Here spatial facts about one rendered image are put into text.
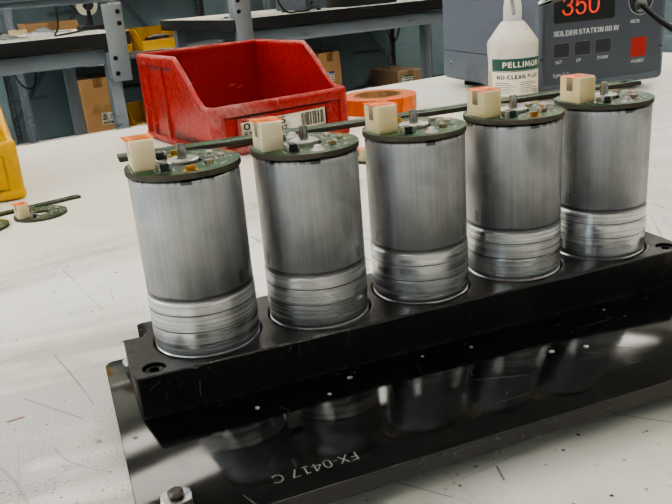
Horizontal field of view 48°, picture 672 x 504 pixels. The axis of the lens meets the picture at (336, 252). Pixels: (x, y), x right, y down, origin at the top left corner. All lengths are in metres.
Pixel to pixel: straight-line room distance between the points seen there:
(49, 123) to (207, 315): 4.50
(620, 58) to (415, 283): 0.46
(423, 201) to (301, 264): 0.03
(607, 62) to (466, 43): 0.12
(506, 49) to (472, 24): 0.15
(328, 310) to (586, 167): 0.08
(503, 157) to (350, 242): 0.04
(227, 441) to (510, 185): 0.09
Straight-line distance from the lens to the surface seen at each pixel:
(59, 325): 0.26
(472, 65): 0.67
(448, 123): 0.19
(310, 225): 0.17
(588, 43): 0.61
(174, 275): 0.16
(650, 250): 0.22
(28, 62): 2.53
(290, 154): 0.16
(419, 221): 0.18
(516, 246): 0.20
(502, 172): 0.19
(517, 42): 0.52
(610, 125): 0.20
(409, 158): 0.17
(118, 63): 2.55
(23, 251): 0.34
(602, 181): 0.21
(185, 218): 0.16
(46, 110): 4.65
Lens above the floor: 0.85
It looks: 20 degrees down
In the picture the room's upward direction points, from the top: 5 degrees counter-clockwise
